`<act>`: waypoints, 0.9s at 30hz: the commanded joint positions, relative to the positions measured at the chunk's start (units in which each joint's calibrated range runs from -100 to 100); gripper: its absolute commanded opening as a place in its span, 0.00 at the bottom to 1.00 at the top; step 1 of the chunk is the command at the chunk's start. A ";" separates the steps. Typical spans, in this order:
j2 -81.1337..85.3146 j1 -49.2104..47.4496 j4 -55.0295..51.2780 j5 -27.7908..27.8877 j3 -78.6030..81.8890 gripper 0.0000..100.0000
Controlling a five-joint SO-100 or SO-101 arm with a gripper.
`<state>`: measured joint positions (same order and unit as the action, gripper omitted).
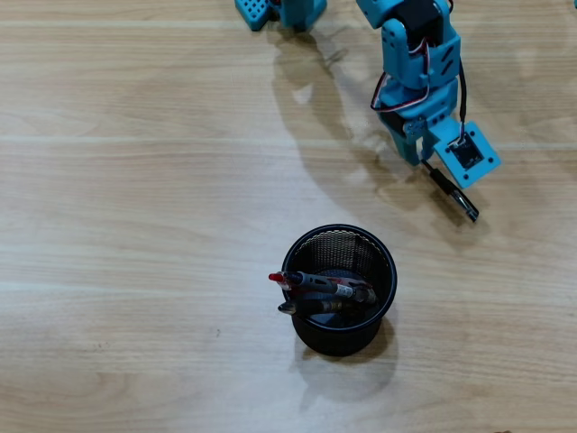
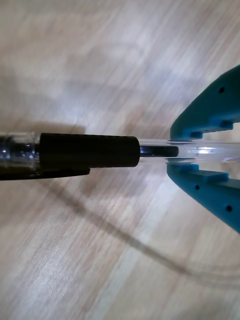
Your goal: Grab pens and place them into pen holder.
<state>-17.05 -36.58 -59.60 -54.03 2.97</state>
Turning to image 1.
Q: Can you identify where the black retractable pen chrome tip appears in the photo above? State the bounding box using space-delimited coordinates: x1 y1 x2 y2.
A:
277 291 378 316

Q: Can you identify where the clear capped black gel pen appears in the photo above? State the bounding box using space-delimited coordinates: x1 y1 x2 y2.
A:
421 158 480 223

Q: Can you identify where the grey grip retractable pen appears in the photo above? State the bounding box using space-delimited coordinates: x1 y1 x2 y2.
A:
282 271 378 301

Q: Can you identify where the red white black servo wire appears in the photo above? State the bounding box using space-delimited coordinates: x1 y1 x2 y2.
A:
370 35 433 115

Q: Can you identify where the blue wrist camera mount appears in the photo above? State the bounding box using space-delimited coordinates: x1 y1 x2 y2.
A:
426 117 502 189

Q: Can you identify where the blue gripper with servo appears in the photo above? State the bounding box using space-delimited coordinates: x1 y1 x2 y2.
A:
377 77 462 167

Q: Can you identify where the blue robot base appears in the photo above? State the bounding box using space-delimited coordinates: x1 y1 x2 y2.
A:
233 0 329 32

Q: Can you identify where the black mesh pen holder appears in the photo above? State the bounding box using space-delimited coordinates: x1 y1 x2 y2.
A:
281 224 398 357

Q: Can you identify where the red retractable pen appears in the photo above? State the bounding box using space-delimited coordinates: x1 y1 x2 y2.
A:
268 272 374 294

